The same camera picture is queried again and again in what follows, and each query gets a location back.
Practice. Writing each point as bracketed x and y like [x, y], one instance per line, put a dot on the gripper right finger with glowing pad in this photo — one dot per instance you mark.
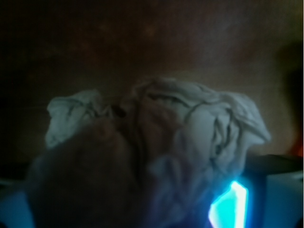
[269, 194]

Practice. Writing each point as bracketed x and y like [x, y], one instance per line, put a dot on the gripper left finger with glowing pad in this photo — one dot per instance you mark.
[14, 207]

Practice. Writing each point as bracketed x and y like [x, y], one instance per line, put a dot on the white paper ball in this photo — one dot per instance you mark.
[156, 160]

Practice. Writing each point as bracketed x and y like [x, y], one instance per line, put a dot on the orange plastic carrot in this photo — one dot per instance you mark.
[298, 147]

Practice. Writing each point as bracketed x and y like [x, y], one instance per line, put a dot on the brown paper bag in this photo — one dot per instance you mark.
[52, 48]

